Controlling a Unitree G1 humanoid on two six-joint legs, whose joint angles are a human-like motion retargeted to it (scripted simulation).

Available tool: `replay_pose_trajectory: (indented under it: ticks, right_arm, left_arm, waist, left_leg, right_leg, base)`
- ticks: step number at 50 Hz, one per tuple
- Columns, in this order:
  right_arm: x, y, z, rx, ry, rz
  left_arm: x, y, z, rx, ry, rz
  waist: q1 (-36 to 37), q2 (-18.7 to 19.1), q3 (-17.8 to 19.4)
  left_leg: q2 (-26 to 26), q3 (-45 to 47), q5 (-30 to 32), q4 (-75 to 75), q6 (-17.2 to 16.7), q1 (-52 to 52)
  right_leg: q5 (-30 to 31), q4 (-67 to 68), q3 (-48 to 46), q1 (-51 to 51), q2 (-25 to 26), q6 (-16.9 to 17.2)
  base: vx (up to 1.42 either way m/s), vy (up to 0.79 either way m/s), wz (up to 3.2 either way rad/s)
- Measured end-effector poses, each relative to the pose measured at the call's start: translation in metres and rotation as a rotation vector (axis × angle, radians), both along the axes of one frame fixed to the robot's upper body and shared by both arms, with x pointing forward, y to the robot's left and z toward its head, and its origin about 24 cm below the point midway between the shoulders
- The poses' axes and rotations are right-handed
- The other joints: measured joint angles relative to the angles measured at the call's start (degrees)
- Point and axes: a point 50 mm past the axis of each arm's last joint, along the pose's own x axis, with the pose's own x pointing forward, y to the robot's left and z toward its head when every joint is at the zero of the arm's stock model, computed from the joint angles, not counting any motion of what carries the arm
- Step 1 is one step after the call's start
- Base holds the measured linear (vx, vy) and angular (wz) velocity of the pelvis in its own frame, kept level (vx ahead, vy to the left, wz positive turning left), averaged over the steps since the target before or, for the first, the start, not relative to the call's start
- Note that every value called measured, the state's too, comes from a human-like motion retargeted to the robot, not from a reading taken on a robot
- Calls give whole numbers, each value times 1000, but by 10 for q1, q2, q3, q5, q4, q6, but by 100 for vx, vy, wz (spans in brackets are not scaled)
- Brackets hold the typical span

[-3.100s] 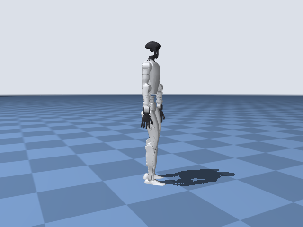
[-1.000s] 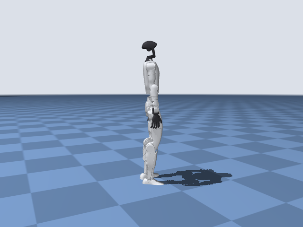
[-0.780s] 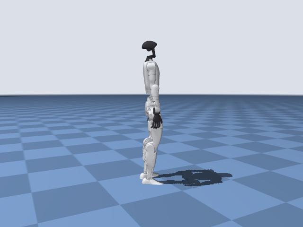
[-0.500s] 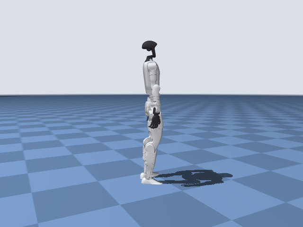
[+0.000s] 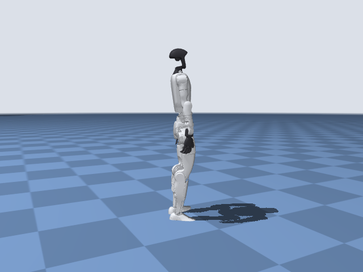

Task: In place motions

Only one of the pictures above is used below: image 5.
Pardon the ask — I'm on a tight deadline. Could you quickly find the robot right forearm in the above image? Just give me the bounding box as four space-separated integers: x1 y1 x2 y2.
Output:
183 101 194 135

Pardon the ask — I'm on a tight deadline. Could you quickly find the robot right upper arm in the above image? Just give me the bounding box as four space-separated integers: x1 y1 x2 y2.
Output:
176 75 190 108

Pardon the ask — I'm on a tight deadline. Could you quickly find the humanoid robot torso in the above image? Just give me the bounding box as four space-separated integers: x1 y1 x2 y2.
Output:
171 70 191 137

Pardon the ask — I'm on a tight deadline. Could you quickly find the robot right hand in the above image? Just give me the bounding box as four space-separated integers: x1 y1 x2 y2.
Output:
180 129 194 154

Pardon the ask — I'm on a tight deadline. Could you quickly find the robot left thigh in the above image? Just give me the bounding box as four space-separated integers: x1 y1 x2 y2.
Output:
172 130 184 175

